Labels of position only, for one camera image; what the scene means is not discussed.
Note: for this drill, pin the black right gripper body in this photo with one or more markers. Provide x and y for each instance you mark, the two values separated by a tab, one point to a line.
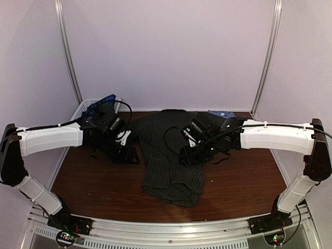
205	154

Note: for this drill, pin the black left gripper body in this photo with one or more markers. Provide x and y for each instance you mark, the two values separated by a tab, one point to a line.
107	147

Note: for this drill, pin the black pinstriped long sleeve shirt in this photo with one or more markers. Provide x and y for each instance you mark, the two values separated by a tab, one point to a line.
166	179

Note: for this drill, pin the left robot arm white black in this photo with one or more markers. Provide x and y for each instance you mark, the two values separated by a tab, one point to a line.
18	143

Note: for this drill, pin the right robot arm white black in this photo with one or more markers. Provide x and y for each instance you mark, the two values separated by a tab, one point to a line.
308	139

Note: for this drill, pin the dark blue plaid shirt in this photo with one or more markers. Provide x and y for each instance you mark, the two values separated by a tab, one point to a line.
91	106

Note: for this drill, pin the light blue checked folded shirt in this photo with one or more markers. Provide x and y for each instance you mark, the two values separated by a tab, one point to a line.
222	114

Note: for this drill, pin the white plastic laundry basket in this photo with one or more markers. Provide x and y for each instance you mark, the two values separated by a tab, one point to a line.
80	110

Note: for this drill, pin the left round controller board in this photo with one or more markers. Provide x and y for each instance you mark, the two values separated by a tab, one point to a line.
65	239

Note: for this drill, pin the round controller board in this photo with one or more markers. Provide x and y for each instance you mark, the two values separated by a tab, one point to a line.
275	239
65	239

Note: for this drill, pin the right round controller board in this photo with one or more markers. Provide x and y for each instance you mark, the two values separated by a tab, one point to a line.
275	239

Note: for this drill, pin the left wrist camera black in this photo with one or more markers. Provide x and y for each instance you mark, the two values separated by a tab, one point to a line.
110	124

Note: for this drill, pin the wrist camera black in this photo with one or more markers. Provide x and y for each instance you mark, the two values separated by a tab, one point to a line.
110	124
200	129

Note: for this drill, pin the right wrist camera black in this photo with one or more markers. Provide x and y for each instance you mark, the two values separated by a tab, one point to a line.
200	129

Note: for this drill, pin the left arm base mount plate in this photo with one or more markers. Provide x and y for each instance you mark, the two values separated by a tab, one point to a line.
70	223

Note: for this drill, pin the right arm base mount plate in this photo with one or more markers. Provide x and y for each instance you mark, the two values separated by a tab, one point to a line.
266	223

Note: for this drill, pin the aluminium front rail base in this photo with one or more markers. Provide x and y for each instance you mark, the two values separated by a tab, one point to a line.
229	233

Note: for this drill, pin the left aluminium frame post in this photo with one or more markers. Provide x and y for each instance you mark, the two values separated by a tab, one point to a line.
66	49

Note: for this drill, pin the aluminium frame post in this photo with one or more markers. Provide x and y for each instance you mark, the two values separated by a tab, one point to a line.
66	49
273	37

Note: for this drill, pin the right aluminium frame post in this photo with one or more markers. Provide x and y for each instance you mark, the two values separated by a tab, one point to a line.
273	37

